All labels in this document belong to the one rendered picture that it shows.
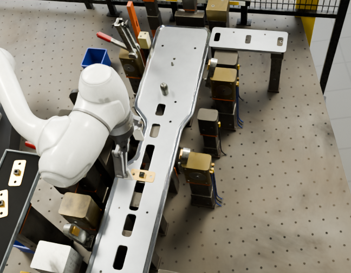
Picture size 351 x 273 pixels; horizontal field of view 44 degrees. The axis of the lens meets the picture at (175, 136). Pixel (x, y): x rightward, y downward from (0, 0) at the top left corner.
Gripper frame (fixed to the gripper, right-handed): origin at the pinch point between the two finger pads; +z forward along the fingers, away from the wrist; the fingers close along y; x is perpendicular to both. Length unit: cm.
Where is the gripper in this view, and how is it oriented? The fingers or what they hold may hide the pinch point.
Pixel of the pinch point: (134, 157)
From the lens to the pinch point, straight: 134.5
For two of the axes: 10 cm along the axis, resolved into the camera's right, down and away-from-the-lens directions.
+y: 2.1, -8.6, 4.6
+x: -9.7, -1.2, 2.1
